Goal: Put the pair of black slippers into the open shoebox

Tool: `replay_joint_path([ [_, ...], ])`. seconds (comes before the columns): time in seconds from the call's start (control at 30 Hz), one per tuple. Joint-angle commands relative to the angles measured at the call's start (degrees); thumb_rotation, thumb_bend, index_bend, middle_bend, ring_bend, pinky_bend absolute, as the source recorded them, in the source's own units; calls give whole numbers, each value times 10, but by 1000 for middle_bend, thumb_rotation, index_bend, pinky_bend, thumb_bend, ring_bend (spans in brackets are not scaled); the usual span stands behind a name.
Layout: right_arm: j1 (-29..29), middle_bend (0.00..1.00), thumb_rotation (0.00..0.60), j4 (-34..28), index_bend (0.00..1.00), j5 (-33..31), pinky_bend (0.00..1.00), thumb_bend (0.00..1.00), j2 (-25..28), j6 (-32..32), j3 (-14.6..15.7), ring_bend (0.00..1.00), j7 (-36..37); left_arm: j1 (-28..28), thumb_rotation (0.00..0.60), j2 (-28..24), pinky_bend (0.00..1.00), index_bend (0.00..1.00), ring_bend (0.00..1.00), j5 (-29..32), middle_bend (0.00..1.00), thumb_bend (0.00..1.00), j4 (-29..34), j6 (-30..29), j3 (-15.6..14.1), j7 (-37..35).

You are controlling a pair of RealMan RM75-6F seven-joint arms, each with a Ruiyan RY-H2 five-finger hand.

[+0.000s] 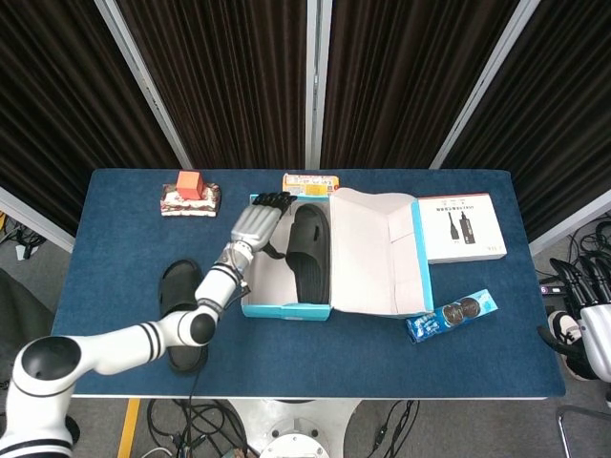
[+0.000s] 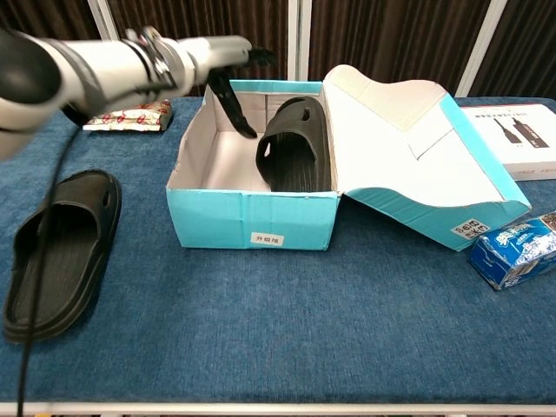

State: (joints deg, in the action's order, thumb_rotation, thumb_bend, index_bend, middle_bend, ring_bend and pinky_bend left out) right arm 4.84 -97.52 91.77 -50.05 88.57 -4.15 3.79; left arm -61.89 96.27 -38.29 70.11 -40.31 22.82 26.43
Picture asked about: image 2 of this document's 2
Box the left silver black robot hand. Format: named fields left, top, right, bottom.
left=177, top=34, right=277, bottom=140

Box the aluminium frame post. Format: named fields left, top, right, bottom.
left=453, top=0, right=509, bottom=99
left=86, top=0, right=115, bottom=43
left=286, top=0, right=314, bottom=82

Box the open light blue shoe box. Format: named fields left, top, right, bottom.
left=166, top=63, right=533, bottom=253

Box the dark blue table mat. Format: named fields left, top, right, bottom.
left=0, top=95, right=556, bottom=405

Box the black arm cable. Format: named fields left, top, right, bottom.
left=16, top=125, right=78, bottom=417

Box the red white patterned packet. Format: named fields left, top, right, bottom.
left=82, top=98, right=175, bottom=134

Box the black rubber slipper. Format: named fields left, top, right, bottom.
left=255, top=96, right=334, bottom=193
left=3, top=169, right=122, bottom=344

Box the dark ribbed wall panel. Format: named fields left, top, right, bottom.
left=107, top=0, right=290, bottom=82
left=308, top=0, right=490, bottom=86
left=0, top=0, right=103, bottom=40
left=471, top=0, right=556, bottom=99

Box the blue cookie pack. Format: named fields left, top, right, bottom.
left=467, top=211, right=556, bottom=291

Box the white adapter product box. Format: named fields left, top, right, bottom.
left=459, top=103, right=556, bottom=182

